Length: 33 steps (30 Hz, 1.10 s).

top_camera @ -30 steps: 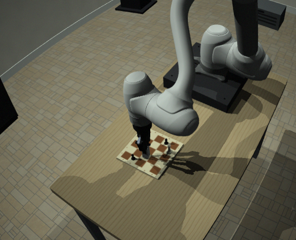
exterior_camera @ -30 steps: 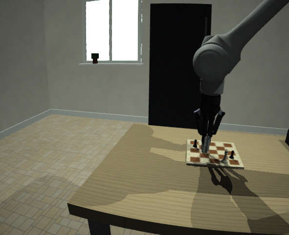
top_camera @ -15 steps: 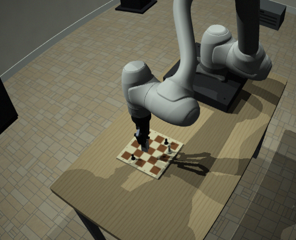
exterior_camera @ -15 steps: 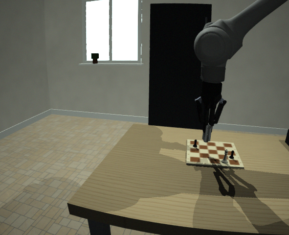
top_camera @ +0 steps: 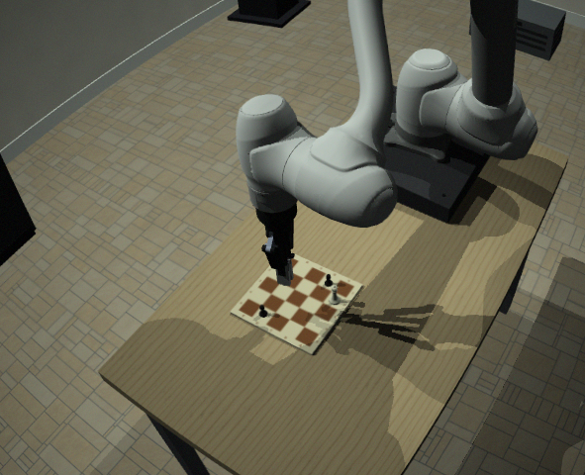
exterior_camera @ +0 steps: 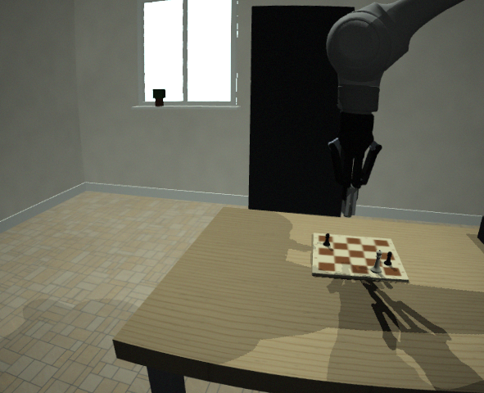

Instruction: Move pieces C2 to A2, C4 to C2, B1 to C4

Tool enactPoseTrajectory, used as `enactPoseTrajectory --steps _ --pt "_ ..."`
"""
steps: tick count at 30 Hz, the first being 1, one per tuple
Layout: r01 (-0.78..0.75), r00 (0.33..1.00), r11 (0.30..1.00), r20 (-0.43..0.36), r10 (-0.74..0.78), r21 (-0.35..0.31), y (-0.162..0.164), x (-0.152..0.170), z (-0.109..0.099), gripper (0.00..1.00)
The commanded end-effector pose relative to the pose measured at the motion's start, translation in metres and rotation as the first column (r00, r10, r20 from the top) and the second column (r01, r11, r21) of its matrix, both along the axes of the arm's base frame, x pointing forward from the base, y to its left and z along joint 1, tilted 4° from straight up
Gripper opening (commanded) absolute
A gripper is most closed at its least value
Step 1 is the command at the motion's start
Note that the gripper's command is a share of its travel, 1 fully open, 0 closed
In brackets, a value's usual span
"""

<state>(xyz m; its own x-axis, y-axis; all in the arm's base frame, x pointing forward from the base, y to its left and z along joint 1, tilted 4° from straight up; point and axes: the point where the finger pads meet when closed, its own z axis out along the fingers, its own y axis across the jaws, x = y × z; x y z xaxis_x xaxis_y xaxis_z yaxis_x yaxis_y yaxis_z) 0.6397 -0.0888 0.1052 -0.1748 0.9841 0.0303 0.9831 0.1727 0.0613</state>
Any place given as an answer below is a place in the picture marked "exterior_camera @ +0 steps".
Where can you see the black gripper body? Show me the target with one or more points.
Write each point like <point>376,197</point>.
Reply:
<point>360,126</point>

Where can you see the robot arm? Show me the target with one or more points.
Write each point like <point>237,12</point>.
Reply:
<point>368,41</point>

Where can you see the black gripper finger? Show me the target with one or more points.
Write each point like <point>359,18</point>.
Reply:
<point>344,178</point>
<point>358,178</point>

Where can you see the brown and cream chessboard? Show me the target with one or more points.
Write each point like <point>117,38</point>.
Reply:
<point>353,257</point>

